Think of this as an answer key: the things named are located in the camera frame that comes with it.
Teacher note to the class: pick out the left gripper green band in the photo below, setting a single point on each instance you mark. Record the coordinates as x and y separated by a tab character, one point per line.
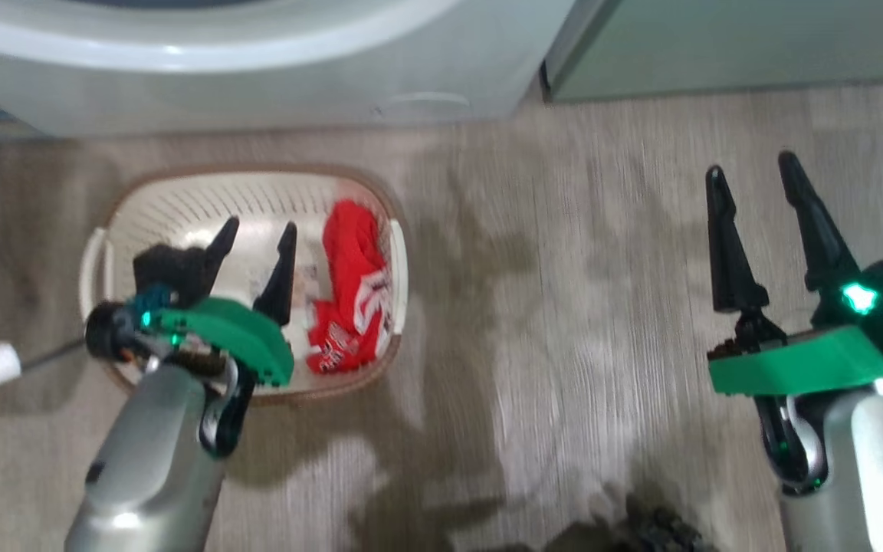
242	337

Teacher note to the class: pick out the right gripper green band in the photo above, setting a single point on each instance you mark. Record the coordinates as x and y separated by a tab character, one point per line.
802	364

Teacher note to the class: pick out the red sports jersey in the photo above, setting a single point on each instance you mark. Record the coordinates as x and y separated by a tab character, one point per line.
353	268

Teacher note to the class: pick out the basket product label sticker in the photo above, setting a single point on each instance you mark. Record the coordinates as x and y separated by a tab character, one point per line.
310	284

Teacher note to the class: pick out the cream perforated laundry basket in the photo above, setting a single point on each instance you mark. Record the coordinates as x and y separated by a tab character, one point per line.
181	207

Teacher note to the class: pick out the white front-load washing machine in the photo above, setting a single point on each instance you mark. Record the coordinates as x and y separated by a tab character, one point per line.
257	69

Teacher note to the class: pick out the pale green cabinet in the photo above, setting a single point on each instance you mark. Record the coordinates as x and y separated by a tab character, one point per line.
717	46

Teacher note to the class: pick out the round filter cover panel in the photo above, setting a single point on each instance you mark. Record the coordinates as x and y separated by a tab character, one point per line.
422	103

